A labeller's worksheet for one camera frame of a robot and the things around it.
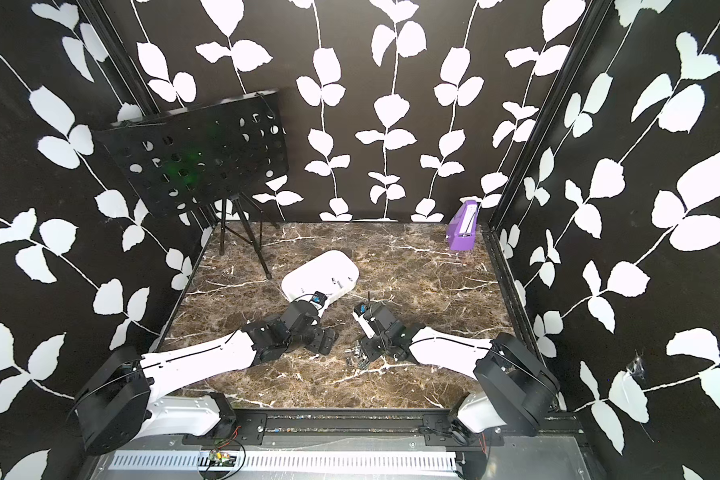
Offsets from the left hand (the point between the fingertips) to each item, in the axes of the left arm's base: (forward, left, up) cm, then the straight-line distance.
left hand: (328, 326), depth 84 cm
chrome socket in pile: (-9, -10, -7) cm, 15 cm away
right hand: (-2, -10, -4) cm, 11 cm away
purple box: (+35, -48, +2) cm, 59 cm away
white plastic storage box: (+20, -1, -2) cm, 20 cm away
